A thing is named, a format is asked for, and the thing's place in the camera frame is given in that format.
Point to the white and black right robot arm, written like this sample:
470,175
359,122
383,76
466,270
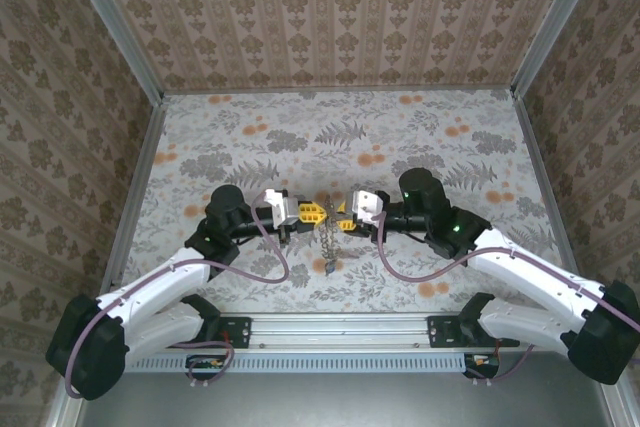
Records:
530,277

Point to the grey metal panel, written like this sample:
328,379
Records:
325,402

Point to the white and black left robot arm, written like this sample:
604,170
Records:
160,329

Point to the aluminium side rail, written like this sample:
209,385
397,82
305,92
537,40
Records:
135,172
537,157

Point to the key with blue cap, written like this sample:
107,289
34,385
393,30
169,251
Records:
330,267

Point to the aluminium back rail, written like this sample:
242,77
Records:
340,91

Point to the large keyring with many keys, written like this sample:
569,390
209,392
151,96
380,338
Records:
328,237

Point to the small wiring connector board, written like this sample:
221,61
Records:
205,363
484,362

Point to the aluminium frame post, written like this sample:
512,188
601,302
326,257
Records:
557,22
112,22

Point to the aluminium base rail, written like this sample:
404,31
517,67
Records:
325,329

